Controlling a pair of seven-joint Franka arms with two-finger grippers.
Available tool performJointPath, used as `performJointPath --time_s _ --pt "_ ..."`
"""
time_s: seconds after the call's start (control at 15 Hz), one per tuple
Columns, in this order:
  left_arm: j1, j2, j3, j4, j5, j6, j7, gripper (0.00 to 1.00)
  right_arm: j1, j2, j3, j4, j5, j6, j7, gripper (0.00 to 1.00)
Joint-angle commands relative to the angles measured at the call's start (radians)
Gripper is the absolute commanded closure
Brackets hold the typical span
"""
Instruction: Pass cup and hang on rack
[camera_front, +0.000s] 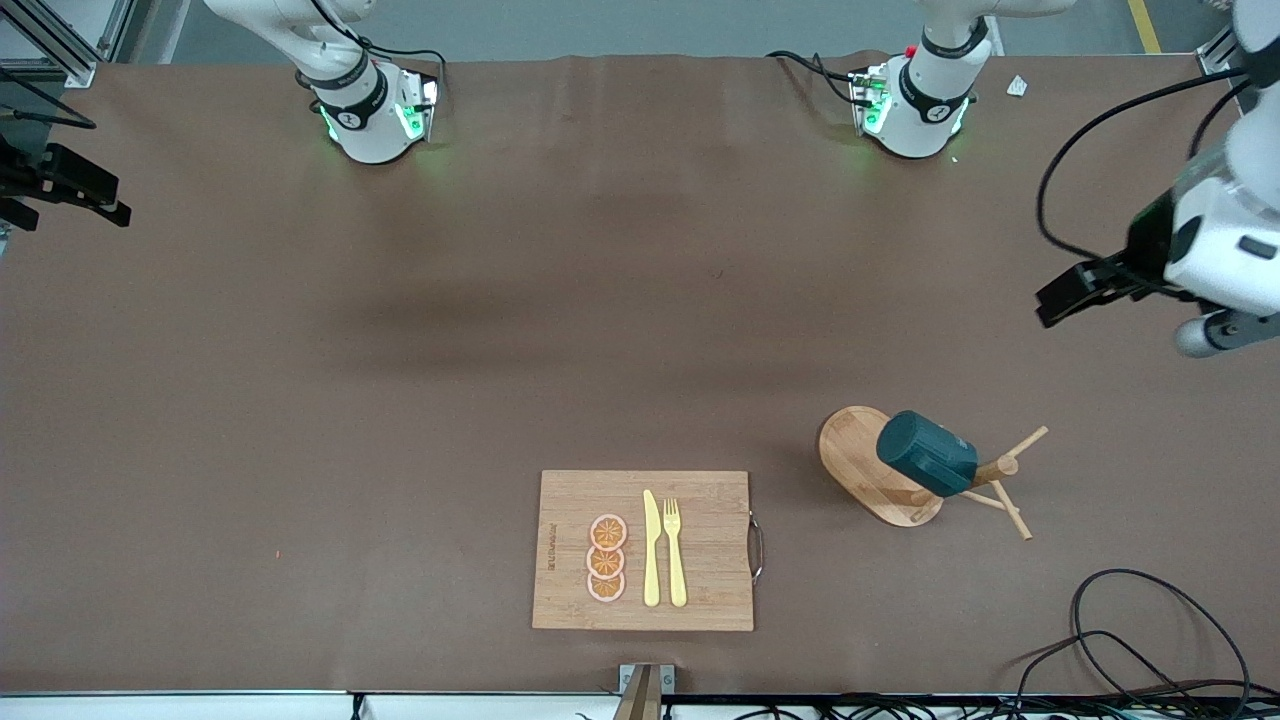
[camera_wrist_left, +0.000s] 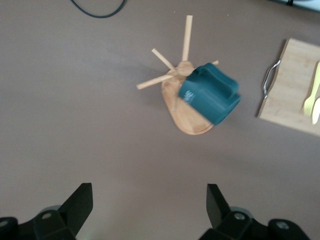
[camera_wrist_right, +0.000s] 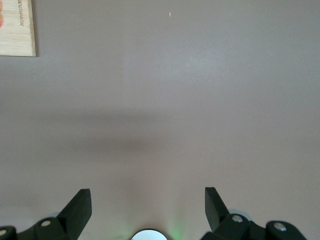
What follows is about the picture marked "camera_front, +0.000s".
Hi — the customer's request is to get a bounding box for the metal bracket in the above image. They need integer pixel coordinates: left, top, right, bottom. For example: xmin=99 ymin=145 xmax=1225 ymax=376
xmin=618 ymin=663 xmax=676 ymax=720

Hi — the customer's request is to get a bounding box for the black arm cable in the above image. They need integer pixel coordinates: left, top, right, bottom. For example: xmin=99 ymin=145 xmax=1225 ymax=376
xmin=0 ymin=63 xmax=98 ymax=131
xmin=1036 ymin=65 xmax=1256 ymax=263

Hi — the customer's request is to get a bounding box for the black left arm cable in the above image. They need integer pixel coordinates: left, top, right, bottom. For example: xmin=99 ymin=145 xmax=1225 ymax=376
xmin=1036 ymin=65 xmax=1256 ymax=263

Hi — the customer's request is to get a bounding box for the black base cable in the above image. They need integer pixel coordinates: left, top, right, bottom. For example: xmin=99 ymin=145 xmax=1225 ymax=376
xmin=308 ymin=0 xmax=449 ymax=101
xmin=767 ymin=50 xmax=863 ymax=107

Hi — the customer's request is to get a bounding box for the aluminium frame post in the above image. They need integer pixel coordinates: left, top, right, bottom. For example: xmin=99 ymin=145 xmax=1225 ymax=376
xmin=0 ymin=0 xmax=136 ymax=89
xmin=1197 ymin=22 xmax=1246 ymax=77

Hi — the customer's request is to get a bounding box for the yellow plastic fork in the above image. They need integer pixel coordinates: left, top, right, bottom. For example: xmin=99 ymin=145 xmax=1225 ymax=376
xmin=663 ymin=498 xmax=689 ymax=608

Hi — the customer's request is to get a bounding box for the brown table cover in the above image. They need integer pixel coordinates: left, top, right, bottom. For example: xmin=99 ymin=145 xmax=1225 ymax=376
xmin=0 ymin=50 xmax=1280 ymax=697

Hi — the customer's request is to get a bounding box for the wooden cup rack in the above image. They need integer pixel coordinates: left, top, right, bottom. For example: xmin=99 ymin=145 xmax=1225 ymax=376
xmin=817 ymin=405 xmax=1051 ymax=542

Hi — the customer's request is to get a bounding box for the wooden cutting board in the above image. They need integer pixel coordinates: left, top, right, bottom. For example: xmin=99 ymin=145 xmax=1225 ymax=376
xmin=531 ymin=470 xmax=766 ymax=633

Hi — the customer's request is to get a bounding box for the dark green cup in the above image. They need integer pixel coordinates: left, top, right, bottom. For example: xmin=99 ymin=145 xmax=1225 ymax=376
xmin=877 ymin=410 xmax=980 ymax=499

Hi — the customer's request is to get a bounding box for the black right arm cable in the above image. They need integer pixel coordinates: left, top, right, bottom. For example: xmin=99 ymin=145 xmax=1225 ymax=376
xmin=0 ymin=63 xmax=98 ymax=131

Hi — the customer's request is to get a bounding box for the yellow plastic knife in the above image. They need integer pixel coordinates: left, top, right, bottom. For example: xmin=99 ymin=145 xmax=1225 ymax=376
xmin=642 ymin=489 xmax=663 ymax=608

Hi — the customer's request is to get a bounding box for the black looped cable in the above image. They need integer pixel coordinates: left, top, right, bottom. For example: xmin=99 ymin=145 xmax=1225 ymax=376
xmin=1010 ymin=568 xmax=1253 ymax=720

